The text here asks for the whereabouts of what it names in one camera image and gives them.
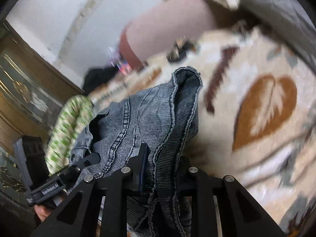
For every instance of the clear plastic bag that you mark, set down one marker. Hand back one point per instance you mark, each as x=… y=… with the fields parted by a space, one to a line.
x=113 y=54

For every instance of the grey quilted pillow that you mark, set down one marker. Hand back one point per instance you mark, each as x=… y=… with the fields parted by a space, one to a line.
x=271 y=9

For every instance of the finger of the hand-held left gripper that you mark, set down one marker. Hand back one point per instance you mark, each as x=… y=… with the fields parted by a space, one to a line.
x=90 y=158

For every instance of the black cloth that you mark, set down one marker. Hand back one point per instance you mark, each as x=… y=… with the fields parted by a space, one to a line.
x=98 y=79

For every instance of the black beige hair clip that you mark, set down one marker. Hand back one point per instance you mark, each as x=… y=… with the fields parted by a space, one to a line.
x=180 y=49

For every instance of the person's left hand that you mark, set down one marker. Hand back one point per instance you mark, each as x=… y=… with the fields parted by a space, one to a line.
x=43 y=213

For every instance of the colourful small packet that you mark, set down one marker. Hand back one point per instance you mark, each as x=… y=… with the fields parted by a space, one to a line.
x=125 y=68

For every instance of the cream leaf-print blanket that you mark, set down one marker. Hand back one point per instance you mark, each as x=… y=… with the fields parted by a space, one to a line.
x=259 y=79

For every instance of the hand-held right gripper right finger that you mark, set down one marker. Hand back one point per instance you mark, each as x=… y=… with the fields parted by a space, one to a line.
x=188 y=170

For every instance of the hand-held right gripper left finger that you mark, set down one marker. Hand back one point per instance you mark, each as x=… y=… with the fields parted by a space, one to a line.
x=142 y=170

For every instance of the wooden cabinet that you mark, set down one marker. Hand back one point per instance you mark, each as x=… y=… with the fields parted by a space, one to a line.
x=24 y=91

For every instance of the pink brown sofa bolster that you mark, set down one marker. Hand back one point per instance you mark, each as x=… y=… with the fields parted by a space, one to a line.
x=167 y=24

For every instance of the grey-blue denim pants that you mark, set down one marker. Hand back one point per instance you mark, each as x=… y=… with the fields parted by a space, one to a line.
x=153 y=108

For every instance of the green white patterned cloth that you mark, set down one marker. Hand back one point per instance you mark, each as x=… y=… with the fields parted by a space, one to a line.
x=66 y=128

